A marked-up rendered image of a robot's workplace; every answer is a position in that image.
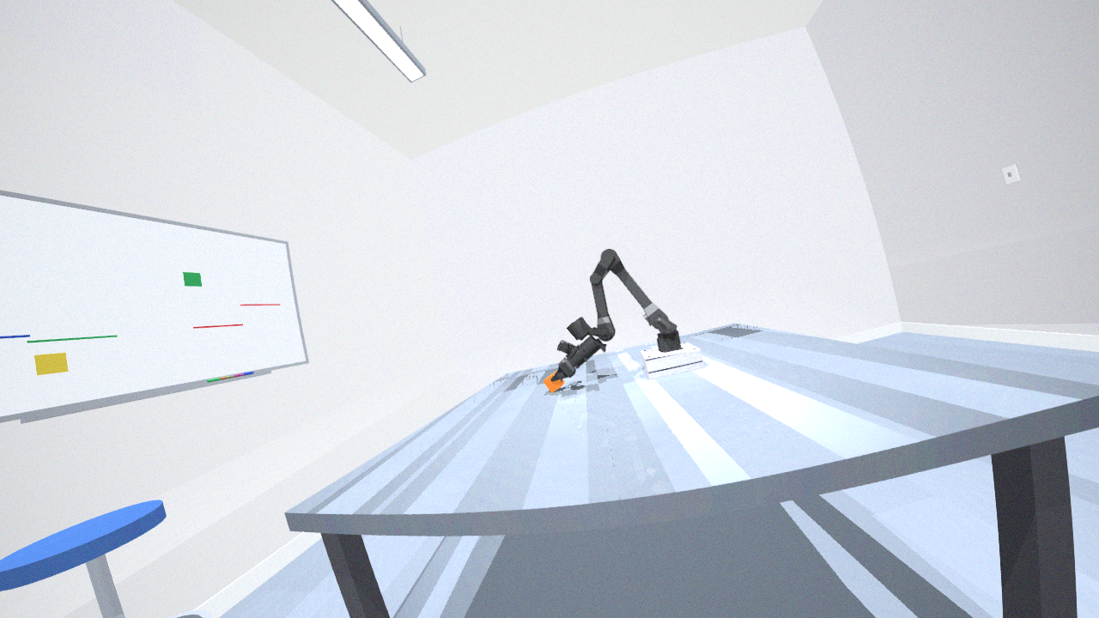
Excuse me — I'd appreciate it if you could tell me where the orange block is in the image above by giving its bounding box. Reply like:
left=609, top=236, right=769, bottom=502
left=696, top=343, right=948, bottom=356
left=543, top=373, right=565, bottom=393

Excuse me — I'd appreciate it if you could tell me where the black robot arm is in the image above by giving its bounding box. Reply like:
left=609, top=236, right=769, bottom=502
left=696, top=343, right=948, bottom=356
left=557, top=249, right=682, bottom=358

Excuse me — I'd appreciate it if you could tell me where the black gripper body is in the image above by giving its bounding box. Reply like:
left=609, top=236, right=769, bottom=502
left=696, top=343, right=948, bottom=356
left=558, top=346, right=591, bottom=378

